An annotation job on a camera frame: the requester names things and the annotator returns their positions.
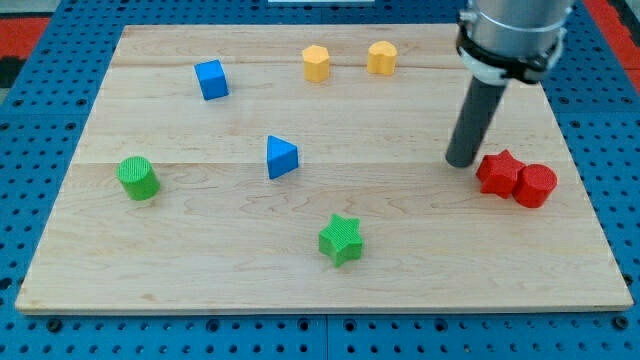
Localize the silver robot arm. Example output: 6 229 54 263
456 0 574 86

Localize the light wooden board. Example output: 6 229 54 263
15 24 633 315

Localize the yellow heart block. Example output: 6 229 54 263
366 41 398 75

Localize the red star block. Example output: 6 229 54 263
476 149 526 199

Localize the yellow hexagon block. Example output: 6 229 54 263
302 45 330 83

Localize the green cylinder block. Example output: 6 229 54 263
116 156 160 201

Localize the green star block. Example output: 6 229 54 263
318 214 363 267

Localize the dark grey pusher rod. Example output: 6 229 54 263
445 77 506 168

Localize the blue cube block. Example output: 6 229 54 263
194 60 229 101

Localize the red cylinder block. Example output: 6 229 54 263
512 164 558 208

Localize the blue triangle block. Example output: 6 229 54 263
266 135 299 179

